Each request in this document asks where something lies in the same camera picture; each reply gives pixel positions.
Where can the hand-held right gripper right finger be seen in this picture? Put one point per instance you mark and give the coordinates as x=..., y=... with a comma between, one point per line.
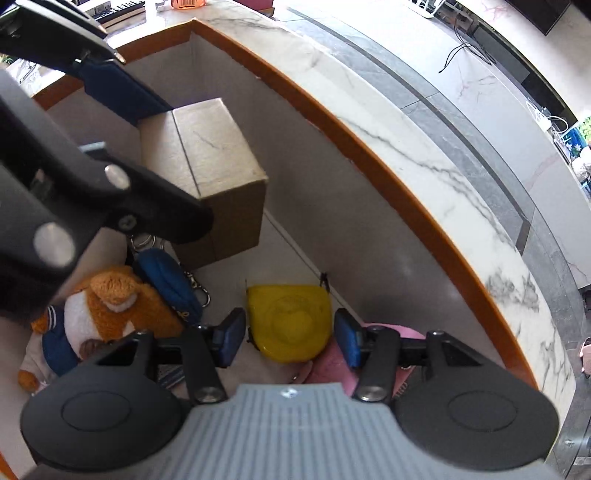
x=346, y=339

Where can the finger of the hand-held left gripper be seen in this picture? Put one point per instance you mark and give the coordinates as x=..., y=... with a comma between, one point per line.
x=175, y=217
x=120, y=92

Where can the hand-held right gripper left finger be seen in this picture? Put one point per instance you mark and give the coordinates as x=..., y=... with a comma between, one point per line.
x=231, y=337

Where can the pink pouch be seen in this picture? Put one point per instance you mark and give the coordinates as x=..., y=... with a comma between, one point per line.
x=330, y=369

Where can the yellow pouch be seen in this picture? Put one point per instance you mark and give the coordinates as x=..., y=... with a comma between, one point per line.
x=288, y=323

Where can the blue coin purse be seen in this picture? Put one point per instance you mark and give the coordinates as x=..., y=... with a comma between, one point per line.
x=161, y=281

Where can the small brown cardboard box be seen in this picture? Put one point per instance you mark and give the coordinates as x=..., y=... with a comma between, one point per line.
x=212, y=152

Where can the brown teddy plush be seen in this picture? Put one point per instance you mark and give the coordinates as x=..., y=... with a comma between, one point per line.
x=115, y=286

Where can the orange cardboard storage box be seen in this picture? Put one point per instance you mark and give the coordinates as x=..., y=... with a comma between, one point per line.
x=351, y=198

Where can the black keyboard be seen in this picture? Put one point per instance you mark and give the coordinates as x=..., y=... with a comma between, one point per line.
x=117, y=9

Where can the orange translucent gift box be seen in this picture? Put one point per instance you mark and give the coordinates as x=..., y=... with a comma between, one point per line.
x=187, y=3

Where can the white marble television console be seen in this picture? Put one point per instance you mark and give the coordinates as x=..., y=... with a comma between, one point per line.
x=485, y=92

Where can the white charger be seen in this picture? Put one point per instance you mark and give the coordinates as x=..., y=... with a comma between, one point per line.
x=545, y=121

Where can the blue green painted picture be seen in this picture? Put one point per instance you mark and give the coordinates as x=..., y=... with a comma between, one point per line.
x=579, y=136

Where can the white wifi router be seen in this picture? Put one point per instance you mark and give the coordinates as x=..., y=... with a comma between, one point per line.
x=425, y=7

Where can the black wall television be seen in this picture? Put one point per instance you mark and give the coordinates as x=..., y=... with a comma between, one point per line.
x=535, y=11

